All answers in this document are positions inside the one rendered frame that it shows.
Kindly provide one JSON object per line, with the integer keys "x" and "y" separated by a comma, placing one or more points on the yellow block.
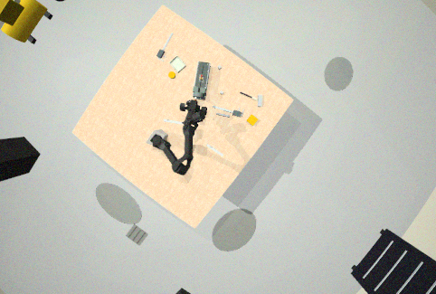
{"x": 252, "y": 120}

